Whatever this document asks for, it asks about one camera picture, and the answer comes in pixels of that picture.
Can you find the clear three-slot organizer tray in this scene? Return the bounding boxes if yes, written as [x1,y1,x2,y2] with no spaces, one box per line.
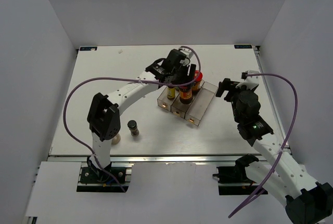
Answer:
[157,81,217,126]

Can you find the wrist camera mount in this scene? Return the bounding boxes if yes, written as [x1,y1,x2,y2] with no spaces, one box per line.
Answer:
[178,47,194,66]
[236,70,260,91]

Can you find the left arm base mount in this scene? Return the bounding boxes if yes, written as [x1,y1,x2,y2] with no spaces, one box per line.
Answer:
[76,157,132,193]

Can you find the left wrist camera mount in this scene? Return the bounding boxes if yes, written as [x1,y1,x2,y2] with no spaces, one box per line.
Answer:
[178,47,194,66]

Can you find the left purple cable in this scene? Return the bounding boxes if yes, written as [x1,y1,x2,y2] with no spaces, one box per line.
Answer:
[63,45,202,192]

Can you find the purple cable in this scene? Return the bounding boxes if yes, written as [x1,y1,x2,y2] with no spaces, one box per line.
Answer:
[63,45,202,192]
[228,72,298,218]

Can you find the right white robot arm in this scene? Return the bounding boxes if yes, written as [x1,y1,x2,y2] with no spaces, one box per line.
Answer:
[216,76,332,223]

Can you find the black cap spice bottle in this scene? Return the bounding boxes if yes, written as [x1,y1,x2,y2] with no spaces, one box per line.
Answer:
[127,120,139,137]

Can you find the blue corner label right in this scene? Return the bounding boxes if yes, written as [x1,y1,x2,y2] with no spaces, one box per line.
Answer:
[234,44,252,49]

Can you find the blue corner label left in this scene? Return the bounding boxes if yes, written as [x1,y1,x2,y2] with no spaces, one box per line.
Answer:
[79,46,97,51]

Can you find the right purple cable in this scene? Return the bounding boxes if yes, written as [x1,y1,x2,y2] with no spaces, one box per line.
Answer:
[228,72,298,218]

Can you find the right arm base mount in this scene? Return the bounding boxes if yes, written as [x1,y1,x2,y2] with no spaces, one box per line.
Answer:
[212,154,259,196]

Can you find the aluminium table rail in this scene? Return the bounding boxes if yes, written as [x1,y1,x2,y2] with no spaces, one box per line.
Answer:
[47,155,243,163]

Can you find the blue corner label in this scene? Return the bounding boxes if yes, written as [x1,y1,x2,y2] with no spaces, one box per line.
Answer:
[79,46,97,51]
[234,44,252,49]

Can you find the pink cap spice bottle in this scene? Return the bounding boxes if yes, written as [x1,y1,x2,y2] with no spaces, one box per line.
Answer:
[111,134,121,146]

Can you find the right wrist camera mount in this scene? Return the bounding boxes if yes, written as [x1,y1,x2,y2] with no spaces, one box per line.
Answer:
[236,70,260,91]

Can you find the small yellow label bottle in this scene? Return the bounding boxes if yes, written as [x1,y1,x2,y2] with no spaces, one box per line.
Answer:
[167,86,175,100]

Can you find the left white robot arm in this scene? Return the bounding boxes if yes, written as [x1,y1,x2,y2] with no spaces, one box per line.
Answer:
[87,47,196,182]

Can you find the red lid jar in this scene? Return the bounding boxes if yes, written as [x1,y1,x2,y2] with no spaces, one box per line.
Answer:
[191,70,203,95]
[179,86,193,104]

